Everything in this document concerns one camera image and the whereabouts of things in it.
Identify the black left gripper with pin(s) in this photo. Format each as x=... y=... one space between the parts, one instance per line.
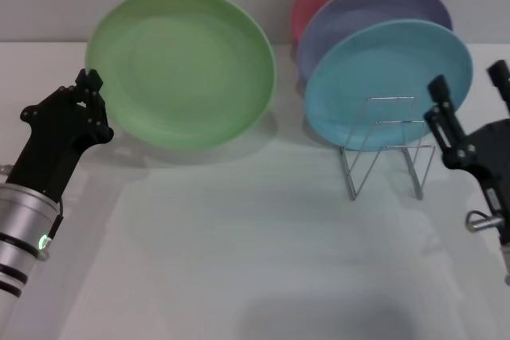
x=52 y=153

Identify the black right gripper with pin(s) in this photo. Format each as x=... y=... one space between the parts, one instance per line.
x=494 y=149

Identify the green plate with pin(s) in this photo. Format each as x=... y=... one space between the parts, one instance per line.
x=183 y=65

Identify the teal plate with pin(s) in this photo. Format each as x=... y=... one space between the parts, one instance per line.
x=382 y=73

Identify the purple plate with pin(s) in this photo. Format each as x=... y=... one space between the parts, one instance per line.
x=358 y=13

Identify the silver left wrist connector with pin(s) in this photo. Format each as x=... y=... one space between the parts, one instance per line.
x=3 y=169

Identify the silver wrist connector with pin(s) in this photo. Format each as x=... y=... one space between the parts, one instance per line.
x=3 y=169
x=484 y=223

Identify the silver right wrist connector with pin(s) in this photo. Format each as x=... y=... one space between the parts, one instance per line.
x=484 y=223

